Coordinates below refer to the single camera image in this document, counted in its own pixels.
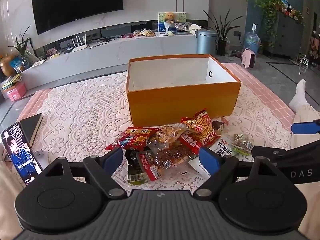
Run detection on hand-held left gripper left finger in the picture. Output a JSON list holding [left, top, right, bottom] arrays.
[[44, 147, 127, 198]]

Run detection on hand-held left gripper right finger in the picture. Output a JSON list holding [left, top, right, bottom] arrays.
[[192, 147, 275, 198]]

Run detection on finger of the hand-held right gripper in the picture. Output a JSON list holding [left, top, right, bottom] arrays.
[[291, 121, 320, 135], [251, 145, 288, 167]]

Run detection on white snack packet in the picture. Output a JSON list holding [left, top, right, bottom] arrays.
[[189, 137, 235, 178]]

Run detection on red chip packet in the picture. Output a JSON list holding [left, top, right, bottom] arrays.
[[105, 127, 160, 151]]

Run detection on dark green packet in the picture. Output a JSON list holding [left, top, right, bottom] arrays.
[[125, 149, 151, 186]]

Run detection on red packet with white print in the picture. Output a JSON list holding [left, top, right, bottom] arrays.
[[179, 132, 203, 156]]

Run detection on small clear green packet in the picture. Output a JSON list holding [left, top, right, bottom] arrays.
[[231, 141, 253, 156]]

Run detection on red yellow stick snack packet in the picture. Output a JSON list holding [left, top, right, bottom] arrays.
[[181, 109, 223, 147]]

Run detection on dark brown packet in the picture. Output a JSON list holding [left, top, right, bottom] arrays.
[[212, 116, 230, 131]]

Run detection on clear red label meat packet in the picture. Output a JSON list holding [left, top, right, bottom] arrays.
[[136, 147, 193, 182]]

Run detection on clear packet of brown snacks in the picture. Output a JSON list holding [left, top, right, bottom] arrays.
[[154, 125, 186, 146]]

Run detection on orange cardboard box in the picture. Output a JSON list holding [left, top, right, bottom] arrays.
[[126, 54, 242, 127]]

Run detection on person's right leg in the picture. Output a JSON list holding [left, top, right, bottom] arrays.
[[289, 79, 320, 153]]

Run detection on pink grid mat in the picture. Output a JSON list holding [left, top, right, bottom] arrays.
[[16, 61, 297, 130]]

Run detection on white lace tablecloth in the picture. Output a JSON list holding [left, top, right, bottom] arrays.
[[37, 62, 293, 191]]

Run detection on white step stool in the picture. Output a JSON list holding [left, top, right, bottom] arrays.
[[299, 55, 310, 73]]

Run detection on pink heater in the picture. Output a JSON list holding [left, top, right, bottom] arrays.
[[240, 48, 258, 69]]

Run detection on black book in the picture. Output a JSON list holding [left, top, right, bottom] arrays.
[[19, 113, 44, 147]]

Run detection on smartphone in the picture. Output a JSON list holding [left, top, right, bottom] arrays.
[[1, 122, 43, 186]]

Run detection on dark grey cabinet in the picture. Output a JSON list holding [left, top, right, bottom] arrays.
[[269, 11, 307, 60]]

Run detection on blue water jug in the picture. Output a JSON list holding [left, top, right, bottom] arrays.
[[244, 23, 261, 53]]

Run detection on white marble television console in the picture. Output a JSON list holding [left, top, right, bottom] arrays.
[[21, 33, 200, 91]]

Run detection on potted long leaf plant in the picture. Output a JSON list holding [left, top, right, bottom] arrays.
[[203, 9, 244, 56]]

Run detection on white router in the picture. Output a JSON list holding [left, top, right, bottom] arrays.
[[71, 34, 88, 52]]

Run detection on grey trash can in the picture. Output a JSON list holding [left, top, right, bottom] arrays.
[[196, 29, 217, 55]]

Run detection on pink storage box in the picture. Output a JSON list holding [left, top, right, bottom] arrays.
[[6, 82, 27, 102]]

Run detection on bushy green vine plant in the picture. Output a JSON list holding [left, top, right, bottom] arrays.
[[254, 0, 284, 48]]

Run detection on yellow snack bags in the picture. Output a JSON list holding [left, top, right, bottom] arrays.
[[134, 29, 155, 37]]

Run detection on golden gourd vase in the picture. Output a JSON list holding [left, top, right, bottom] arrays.
[[0, 54, 17, 77]]

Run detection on green plant in glass vase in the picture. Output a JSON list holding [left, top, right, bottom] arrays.
[[9, 25, 32, 67]]

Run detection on green picture board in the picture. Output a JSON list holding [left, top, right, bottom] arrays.
[[157, 12, 187, 30]]

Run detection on black television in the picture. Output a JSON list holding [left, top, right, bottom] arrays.
[[31, 0, 125, 35]]

